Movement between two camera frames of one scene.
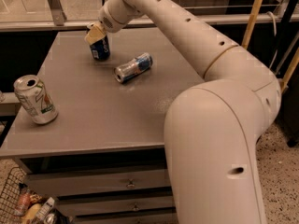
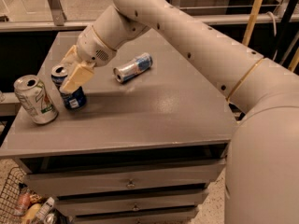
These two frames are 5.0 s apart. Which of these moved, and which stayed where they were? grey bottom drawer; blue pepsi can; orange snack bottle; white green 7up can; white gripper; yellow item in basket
Moved: white gripper; blue pepsi can
Stayed: white green 7up can; grey bottom drawer; yellow item in basket; orange snack bottle
